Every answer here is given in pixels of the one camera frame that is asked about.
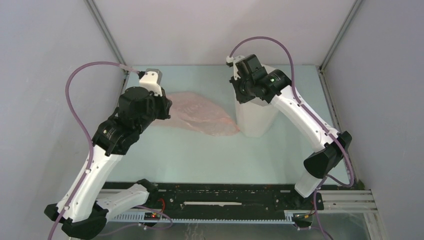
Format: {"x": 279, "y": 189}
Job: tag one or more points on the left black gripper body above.
{"x": 158, "y": 109}

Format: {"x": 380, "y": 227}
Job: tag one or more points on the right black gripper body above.
{"x": 243, "y": 88}

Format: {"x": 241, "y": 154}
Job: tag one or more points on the white paper trash bin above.
{"x": 255, "y": 117}

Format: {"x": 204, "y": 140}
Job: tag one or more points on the pink plastic trash bag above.
{"x": 193, "y": 112}

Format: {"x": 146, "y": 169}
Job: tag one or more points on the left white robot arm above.
{"x": 81, "y": 213}

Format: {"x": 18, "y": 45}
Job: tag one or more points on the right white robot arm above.
{"x": 328, "y": 144}

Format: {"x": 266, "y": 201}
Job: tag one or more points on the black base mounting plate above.
{"x": 231, "y": 201}

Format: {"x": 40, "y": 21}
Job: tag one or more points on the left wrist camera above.
{"x": 150, "y": 79}

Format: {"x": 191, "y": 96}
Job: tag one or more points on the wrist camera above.
{"x": 231, "y": 62}
{"x": 150, "y": 79}

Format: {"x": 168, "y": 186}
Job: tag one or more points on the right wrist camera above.
{"x": 231, "y": 62}

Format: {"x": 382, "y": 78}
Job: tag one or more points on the white slotted cable duct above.
{"x": 143, "y": 217}

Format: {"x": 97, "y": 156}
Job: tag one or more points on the aluminium frame rail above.
{"x": 355, "y": 200}

